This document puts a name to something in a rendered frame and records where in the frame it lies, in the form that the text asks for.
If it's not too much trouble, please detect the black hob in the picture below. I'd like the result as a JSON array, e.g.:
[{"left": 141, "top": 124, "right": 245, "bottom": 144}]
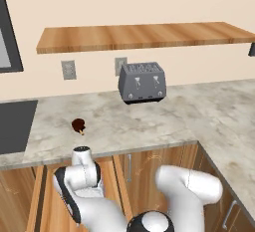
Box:
[{"left": 0, "top": 100, "right": 39, "bottom": 156}]

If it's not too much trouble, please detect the silver corner cupboard handle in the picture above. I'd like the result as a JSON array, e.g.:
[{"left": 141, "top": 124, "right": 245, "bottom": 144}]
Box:
[{"left": 221, "top": 199, "right": 239, "bottom": 231}]

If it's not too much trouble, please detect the dark framed window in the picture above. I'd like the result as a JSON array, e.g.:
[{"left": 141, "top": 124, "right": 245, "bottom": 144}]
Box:
[{"left": 0, "top": 0, "right": 25, "bottom": 75}]

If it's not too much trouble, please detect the dark object under shelf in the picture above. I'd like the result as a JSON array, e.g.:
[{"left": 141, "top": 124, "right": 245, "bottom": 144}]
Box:
[{"left": 247, "top": 42, "right": 255, "bottom": 58}]

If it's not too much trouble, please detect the grey wall outlet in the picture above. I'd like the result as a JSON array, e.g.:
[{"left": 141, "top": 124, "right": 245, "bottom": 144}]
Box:
[
  {"left": 61, "top": 60, "right": 78, "bottom": 81},
  {"left": 115, "top": 56, "right": 128, "bottom": 77}
]

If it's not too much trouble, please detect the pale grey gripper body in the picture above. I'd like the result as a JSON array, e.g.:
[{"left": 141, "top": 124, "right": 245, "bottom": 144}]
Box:
[{"left": 75, "top": 183, "right": 106, "bottom": 200}]

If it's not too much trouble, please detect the wooden cupboard under hob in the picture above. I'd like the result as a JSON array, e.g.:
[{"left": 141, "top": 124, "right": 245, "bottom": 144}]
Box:
[{"left": 0, "top": 165, "right": 37, "bottom": 232}]

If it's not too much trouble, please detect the wooden corner cupboard door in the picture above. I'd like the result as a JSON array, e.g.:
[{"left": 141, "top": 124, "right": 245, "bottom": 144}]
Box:
[{"left": 192, "top": 143, "right": 255, "bottom": 232}]

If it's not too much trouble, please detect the wooden wall shelf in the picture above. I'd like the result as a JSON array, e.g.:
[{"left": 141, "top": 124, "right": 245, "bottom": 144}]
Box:
[{"left": 36, "top": 21, "right": 255, "bottom": 55}]

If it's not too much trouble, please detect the brown round item with stick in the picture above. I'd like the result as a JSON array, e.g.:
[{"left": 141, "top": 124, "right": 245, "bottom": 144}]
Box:
[{"left": 71, "top": 117, "right": 87, "bottom": 136}]

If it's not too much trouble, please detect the silver cupboard door handle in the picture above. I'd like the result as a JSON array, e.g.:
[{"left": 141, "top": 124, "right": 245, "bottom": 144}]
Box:
[{"left": 127, "top": 153, "right": 133, "bottom": 183}]

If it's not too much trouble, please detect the grey toaster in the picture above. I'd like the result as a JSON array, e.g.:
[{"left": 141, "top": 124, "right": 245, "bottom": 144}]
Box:
[{"left": 118, "top": 61, "right": 167, "bottom": 106}]

